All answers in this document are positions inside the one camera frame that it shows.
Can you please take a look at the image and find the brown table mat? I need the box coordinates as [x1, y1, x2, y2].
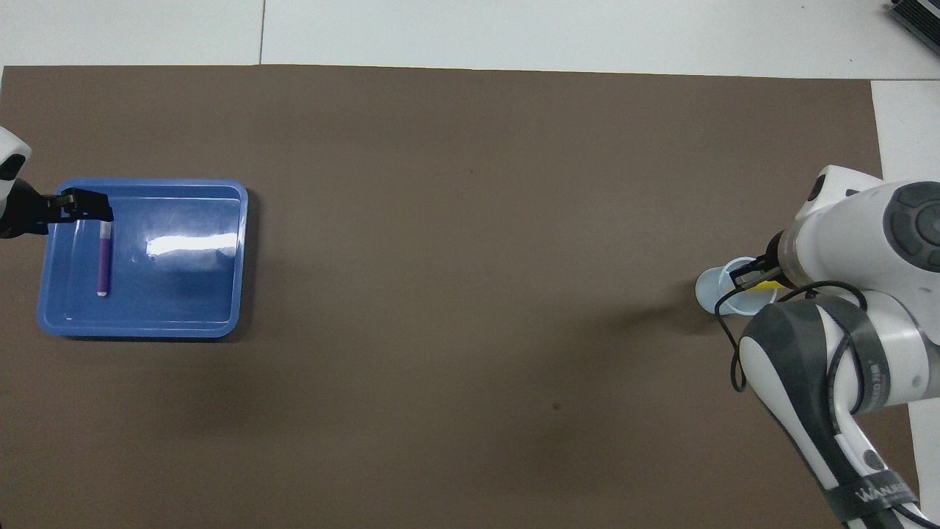
[0, 65, 925, 529]

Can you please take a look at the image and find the blue plastic tray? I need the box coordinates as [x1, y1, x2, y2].
[37, 179, 249, 340]

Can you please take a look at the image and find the purple marker pen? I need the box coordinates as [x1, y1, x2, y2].
[97, 222, 115, 298]

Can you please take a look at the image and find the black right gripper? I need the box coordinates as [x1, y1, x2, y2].
[729, 231, 791, 289]

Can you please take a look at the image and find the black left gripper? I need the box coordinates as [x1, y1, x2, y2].
[0, 179, 115, 240]

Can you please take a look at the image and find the translucent plastic cup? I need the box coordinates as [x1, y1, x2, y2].
[695, 256, 778, 317]

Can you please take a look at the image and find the grey ribbed device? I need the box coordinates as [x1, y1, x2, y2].
[885, 0, 940, 46]

